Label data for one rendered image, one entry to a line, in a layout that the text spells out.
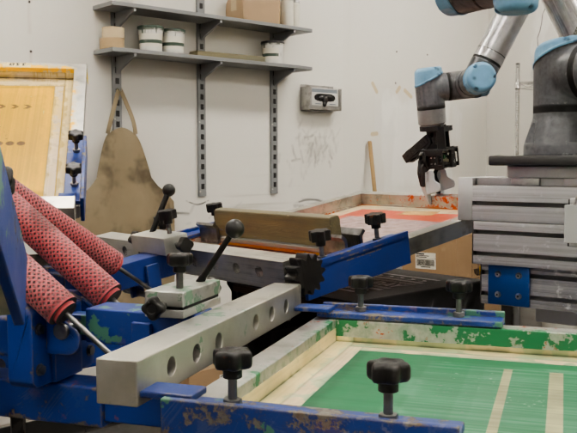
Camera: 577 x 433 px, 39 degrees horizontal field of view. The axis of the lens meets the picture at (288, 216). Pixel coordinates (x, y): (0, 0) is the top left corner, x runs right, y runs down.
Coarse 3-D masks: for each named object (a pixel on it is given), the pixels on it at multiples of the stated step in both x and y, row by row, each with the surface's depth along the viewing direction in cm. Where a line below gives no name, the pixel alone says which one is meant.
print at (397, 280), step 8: (376, 280) 206; (384, 280) 206; (392, 280) 206; (400, 280) 206; (408, 280) 206; (416, 280) 206; (424, 280) 206; (432, 280) 206; (344, 288) 194; (352, 288) 194; (368, 288) 194; (376, 288) 194; (384, 288) 194
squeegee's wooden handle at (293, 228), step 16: (224, 208) 201; (224, 224) 200; (256, 224) 191; (272, 224) 186; (288, 224) 182; (304, 224) 178; (320, 224) 174; (336, 224) 173; (272, 240) 187; (288, 240) 183; (304, 240) 179
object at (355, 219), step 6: (360, 210) 235; (366, 210) 234; (372, 210) 233; (378, 210) 232; (384, 210) 231; (390, 210) 229; (342, 216) 229; (348, 216) 228; (354, 216) 227; (360, 216) 226; (390, 216) 221; (396, 216) 220; (402, 216) 219; (342, 222) 222; (348, 222) 221; (354, 222) 219; (360, 222) 218; (360, 228) 210; (366, 228) 210
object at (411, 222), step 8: (408, 216) 218; (416, 216) 216; (424, 216) 215; (432, 216) 214; (440, 216) 212; (448, 216) 211; (456, 216) 210; (384, 224) 211; (392, 224) 210; (400, 224) 209; (408, 224) 207; (416, 224) 206; (424, 224) 205; (432, 224) 204; (368, 232) 204; (384, 232) 202; (392, 232) 200; (408, 232) 198; (368, 240) 195
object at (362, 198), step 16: (368, 192) 243; (384, 192) 240; (400, 192) 236; (416, 192) 233; (304, 208) 230; (320, 208) 233; (336, 208) 237; (432, 208) 225; (448, 208) 221; (448, 224) 184; (464, 224) 188; (192, 240) 205; (416, 240) 177; (432, 240) 181; (448, 240) 184; (192, 272) 182
